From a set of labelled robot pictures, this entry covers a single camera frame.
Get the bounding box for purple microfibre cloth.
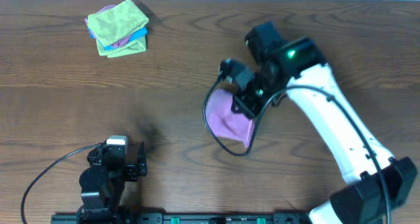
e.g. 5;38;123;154
205;89;255;148

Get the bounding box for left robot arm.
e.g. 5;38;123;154
75;141;147;224

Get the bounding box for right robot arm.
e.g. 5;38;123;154
232;22;417;223

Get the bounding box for bottom green folded cloth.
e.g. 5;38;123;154
96;36;147;58

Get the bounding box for green folded cloth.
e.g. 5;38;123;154
96;36;147;58
87;0;149;47

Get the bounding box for blue folded cloth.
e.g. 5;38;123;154
88;26;148;51

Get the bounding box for top green folded cloth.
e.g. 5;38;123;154
87;0;149;47

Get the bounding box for purple folded cloth in stack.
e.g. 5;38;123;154
88;5;131;51

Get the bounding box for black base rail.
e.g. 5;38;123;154
51;212;312;224

